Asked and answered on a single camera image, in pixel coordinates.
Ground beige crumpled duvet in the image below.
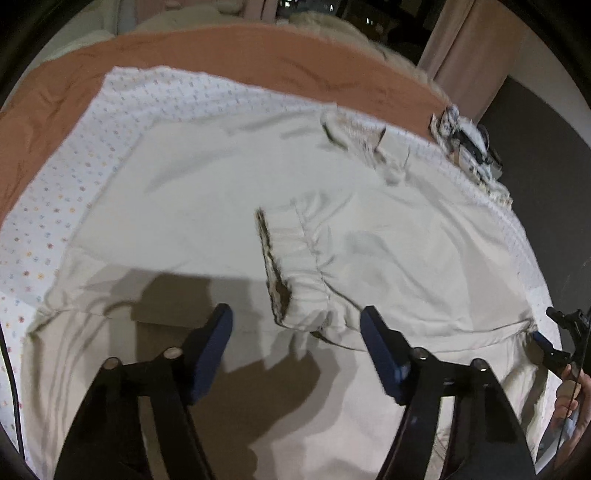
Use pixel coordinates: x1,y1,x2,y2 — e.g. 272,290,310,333
134,11,444,100

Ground orange bed sheet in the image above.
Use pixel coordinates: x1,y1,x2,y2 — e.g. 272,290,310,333
0,23,444,222

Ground person's right hand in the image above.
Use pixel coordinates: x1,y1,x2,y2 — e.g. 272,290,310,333
551,370,591,446

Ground white dotted sheet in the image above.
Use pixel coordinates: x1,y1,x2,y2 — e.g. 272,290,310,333
0,65,564,467

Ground pink curtain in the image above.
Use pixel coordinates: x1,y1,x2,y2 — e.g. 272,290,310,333
418,0,527,123

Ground beige jacket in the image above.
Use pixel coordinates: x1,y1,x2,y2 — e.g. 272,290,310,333
18,108,561,480

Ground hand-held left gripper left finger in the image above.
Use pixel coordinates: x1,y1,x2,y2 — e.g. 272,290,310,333
53,303,234,480

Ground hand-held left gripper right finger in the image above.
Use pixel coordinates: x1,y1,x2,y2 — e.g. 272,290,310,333
360,305,536,480

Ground black charger cables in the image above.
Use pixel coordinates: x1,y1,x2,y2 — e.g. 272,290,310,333
441,111,503,180

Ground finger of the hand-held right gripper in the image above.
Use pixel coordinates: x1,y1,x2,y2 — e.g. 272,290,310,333
531,330,581,384
546,307,591,335

